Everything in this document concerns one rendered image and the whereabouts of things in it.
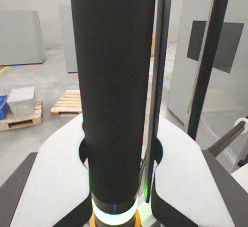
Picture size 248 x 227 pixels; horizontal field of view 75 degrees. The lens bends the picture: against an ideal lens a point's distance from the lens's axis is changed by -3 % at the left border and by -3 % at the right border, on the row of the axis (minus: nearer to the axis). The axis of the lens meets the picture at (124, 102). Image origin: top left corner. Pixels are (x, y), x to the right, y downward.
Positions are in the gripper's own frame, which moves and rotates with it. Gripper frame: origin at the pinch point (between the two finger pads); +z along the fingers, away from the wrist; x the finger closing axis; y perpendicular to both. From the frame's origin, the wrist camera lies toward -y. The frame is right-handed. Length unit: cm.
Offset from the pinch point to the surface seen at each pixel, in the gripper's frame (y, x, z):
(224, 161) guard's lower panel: 74, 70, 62
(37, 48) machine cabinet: 104, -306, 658
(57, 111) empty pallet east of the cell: 153, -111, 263
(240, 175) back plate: 35, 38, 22
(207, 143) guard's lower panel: 77, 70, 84
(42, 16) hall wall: -13, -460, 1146
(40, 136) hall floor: 166, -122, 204
